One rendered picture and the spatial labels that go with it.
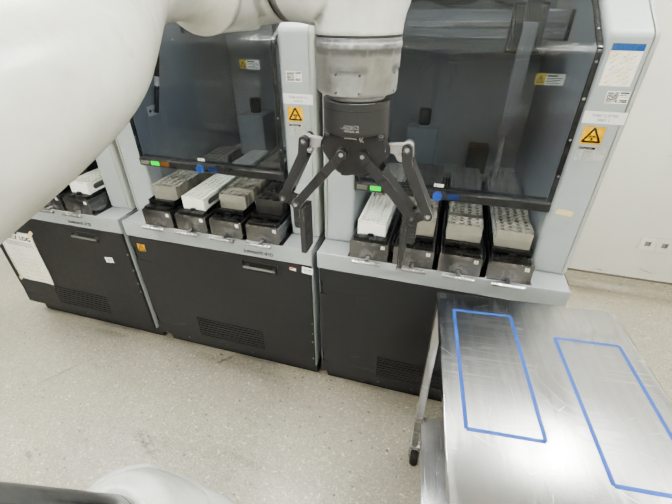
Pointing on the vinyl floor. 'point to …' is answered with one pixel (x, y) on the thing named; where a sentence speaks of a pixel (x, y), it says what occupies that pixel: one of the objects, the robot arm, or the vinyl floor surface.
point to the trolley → (539, 409)
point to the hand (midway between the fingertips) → (352, 248)
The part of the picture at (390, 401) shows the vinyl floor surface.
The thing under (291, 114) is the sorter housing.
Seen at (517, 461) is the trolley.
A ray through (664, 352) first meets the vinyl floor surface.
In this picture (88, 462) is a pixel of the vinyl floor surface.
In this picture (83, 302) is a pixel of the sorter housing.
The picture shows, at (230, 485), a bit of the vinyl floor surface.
